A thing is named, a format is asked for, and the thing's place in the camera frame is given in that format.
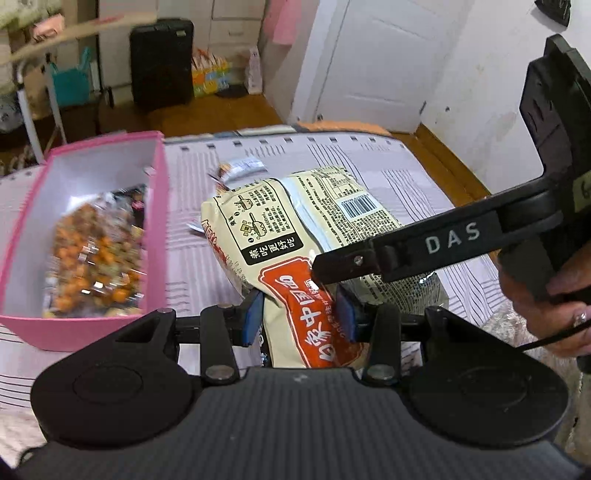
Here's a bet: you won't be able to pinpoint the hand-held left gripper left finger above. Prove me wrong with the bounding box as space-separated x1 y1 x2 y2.
106 290 265 387

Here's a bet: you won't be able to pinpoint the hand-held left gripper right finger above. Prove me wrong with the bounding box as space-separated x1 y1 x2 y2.
336 285 476 387

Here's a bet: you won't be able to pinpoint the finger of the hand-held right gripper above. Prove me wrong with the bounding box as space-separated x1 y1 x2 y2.
311 178 565 286

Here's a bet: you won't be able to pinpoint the beige noodle bag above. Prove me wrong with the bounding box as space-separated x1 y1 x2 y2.
200 165 450 370

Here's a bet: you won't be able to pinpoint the pink storage box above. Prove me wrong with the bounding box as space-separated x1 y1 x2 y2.
0 130 170 352

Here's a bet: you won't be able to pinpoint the clear bag of coated peanuts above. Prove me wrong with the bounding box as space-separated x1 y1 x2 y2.
44 263 146 320
54 203 145 278

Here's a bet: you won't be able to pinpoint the large black cracker packet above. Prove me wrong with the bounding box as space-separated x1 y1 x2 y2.
107 184 149 214

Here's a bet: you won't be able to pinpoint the person's right hand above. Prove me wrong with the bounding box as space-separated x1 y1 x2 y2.
498 249 591 359

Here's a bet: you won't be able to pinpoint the striped bed sheet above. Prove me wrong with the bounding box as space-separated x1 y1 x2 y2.
0 131 502 464

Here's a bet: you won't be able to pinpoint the orange cloth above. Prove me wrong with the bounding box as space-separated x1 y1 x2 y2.
298 120 394 136

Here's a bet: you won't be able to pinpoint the short silver snack packet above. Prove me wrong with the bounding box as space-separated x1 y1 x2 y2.
216 156 269 186

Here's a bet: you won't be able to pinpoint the white door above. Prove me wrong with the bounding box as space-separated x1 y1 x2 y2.
315 0 452 136

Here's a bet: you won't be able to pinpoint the colourful drink carton packs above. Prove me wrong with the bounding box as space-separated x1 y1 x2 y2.
191 45 232 99

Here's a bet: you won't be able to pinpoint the white and pink bag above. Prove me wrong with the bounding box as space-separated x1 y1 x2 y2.
244 45 265 95

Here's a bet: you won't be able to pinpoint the black suitcase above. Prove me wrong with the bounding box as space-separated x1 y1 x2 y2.
129 17 195 112

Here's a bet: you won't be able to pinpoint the white metal rack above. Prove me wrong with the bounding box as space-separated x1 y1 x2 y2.
15 58 69 164

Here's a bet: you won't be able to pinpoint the teal bag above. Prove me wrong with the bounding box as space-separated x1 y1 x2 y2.
50 47 93 108

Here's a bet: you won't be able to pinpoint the black cable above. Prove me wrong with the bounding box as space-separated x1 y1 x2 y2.
521 318 591 357

